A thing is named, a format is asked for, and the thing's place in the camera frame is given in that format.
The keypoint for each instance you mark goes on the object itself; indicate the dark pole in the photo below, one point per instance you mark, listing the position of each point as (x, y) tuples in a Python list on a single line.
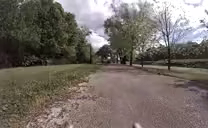
[(90, 55)]

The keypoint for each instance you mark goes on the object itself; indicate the grey asphalt path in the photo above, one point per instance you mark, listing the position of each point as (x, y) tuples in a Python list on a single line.
[(138, 100)]

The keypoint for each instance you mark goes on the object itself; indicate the bare thin tree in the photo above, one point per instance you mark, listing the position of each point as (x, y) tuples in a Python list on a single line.
[(168, 40)]

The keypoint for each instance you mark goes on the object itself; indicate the tree with thin crown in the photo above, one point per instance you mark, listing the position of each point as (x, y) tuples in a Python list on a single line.
[(132, 33)]

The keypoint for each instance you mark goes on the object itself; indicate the pale side road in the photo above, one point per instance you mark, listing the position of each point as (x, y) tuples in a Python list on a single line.
[(178, 68)]

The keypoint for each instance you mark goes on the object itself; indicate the wood of green trees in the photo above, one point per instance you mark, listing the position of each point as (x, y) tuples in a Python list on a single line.
[(32, 30)]

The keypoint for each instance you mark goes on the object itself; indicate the robot's own part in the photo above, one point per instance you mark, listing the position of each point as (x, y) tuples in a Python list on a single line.
[(137, 126), (68, 126)]

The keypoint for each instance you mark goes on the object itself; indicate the row of trees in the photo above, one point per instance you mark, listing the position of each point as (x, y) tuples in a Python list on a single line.
[(192, 51)]

